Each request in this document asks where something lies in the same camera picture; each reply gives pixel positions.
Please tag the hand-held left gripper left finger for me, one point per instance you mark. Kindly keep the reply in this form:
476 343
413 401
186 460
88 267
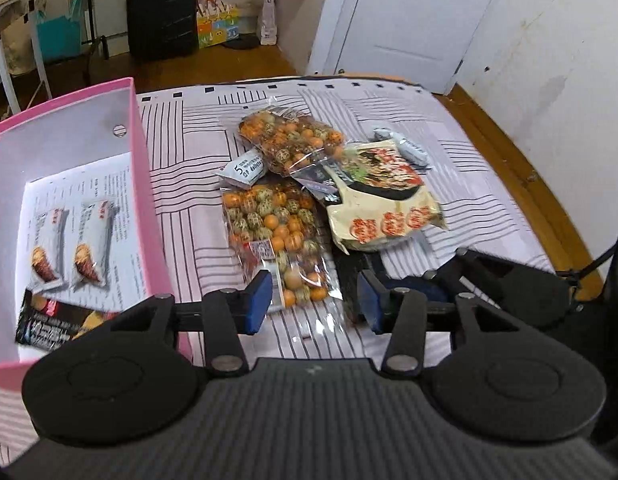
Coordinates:
258 305

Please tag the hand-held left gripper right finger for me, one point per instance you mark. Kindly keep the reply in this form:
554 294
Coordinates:
371 305

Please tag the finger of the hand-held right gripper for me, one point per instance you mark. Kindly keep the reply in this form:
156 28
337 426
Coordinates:
414 294

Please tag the clear bag of coated nuts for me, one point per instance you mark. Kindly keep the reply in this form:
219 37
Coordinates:
289 140
269 220

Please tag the pink storage box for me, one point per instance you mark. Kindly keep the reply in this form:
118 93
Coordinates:
145 185

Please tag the large beige snack bag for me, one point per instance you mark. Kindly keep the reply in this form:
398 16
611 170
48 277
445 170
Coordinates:
379 212

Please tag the small white printed packet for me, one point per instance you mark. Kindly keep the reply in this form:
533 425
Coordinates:
241 170

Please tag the dark printed packet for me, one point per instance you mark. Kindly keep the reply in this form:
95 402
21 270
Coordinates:
314 180

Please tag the silver white snack packet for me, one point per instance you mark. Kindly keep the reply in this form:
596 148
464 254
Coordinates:
409 147

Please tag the striped pink sheet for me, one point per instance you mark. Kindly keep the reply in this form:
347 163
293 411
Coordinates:
189 160

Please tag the printed paper sheet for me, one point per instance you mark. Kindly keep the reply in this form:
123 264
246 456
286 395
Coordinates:
116 185

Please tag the black snack packet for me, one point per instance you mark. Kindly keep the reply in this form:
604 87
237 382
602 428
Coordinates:
49 321

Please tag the black round base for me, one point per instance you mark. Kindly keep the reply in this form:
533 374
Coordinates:
241 41

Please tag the white door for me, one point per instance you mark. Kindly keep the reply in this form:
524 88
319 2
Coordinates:
414 25

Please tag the colourful gift bag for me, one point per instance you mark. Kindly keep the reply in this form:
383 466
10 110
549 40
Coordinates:
219 27

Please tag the white plastic bag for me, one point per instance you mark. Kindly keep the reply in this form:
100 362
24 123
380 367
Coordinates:
267 20

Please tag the black suitcase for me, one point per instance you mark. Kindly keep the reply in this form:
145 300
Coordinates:
161 10

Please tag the teal paper bag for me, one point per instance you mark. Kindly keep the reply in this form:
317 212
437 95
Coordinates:
59 35

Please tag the beige paper bag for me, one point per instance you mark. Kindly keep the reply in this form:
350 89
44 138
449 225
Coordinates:
19 45

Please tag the white metal chair frame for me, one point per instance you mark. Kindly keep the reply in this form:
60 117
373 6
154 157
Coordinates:
9 75

